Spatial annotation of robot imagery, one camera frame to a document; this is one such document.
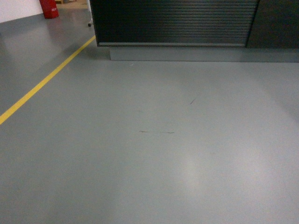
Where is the black slatted checkout counter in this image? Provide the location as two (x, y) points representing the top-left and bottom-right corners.
(90, 0), (299, 63)

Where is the red fire extinguisher box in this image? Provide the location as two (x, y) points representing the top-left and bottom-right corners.
(39, 0), (59, 19)

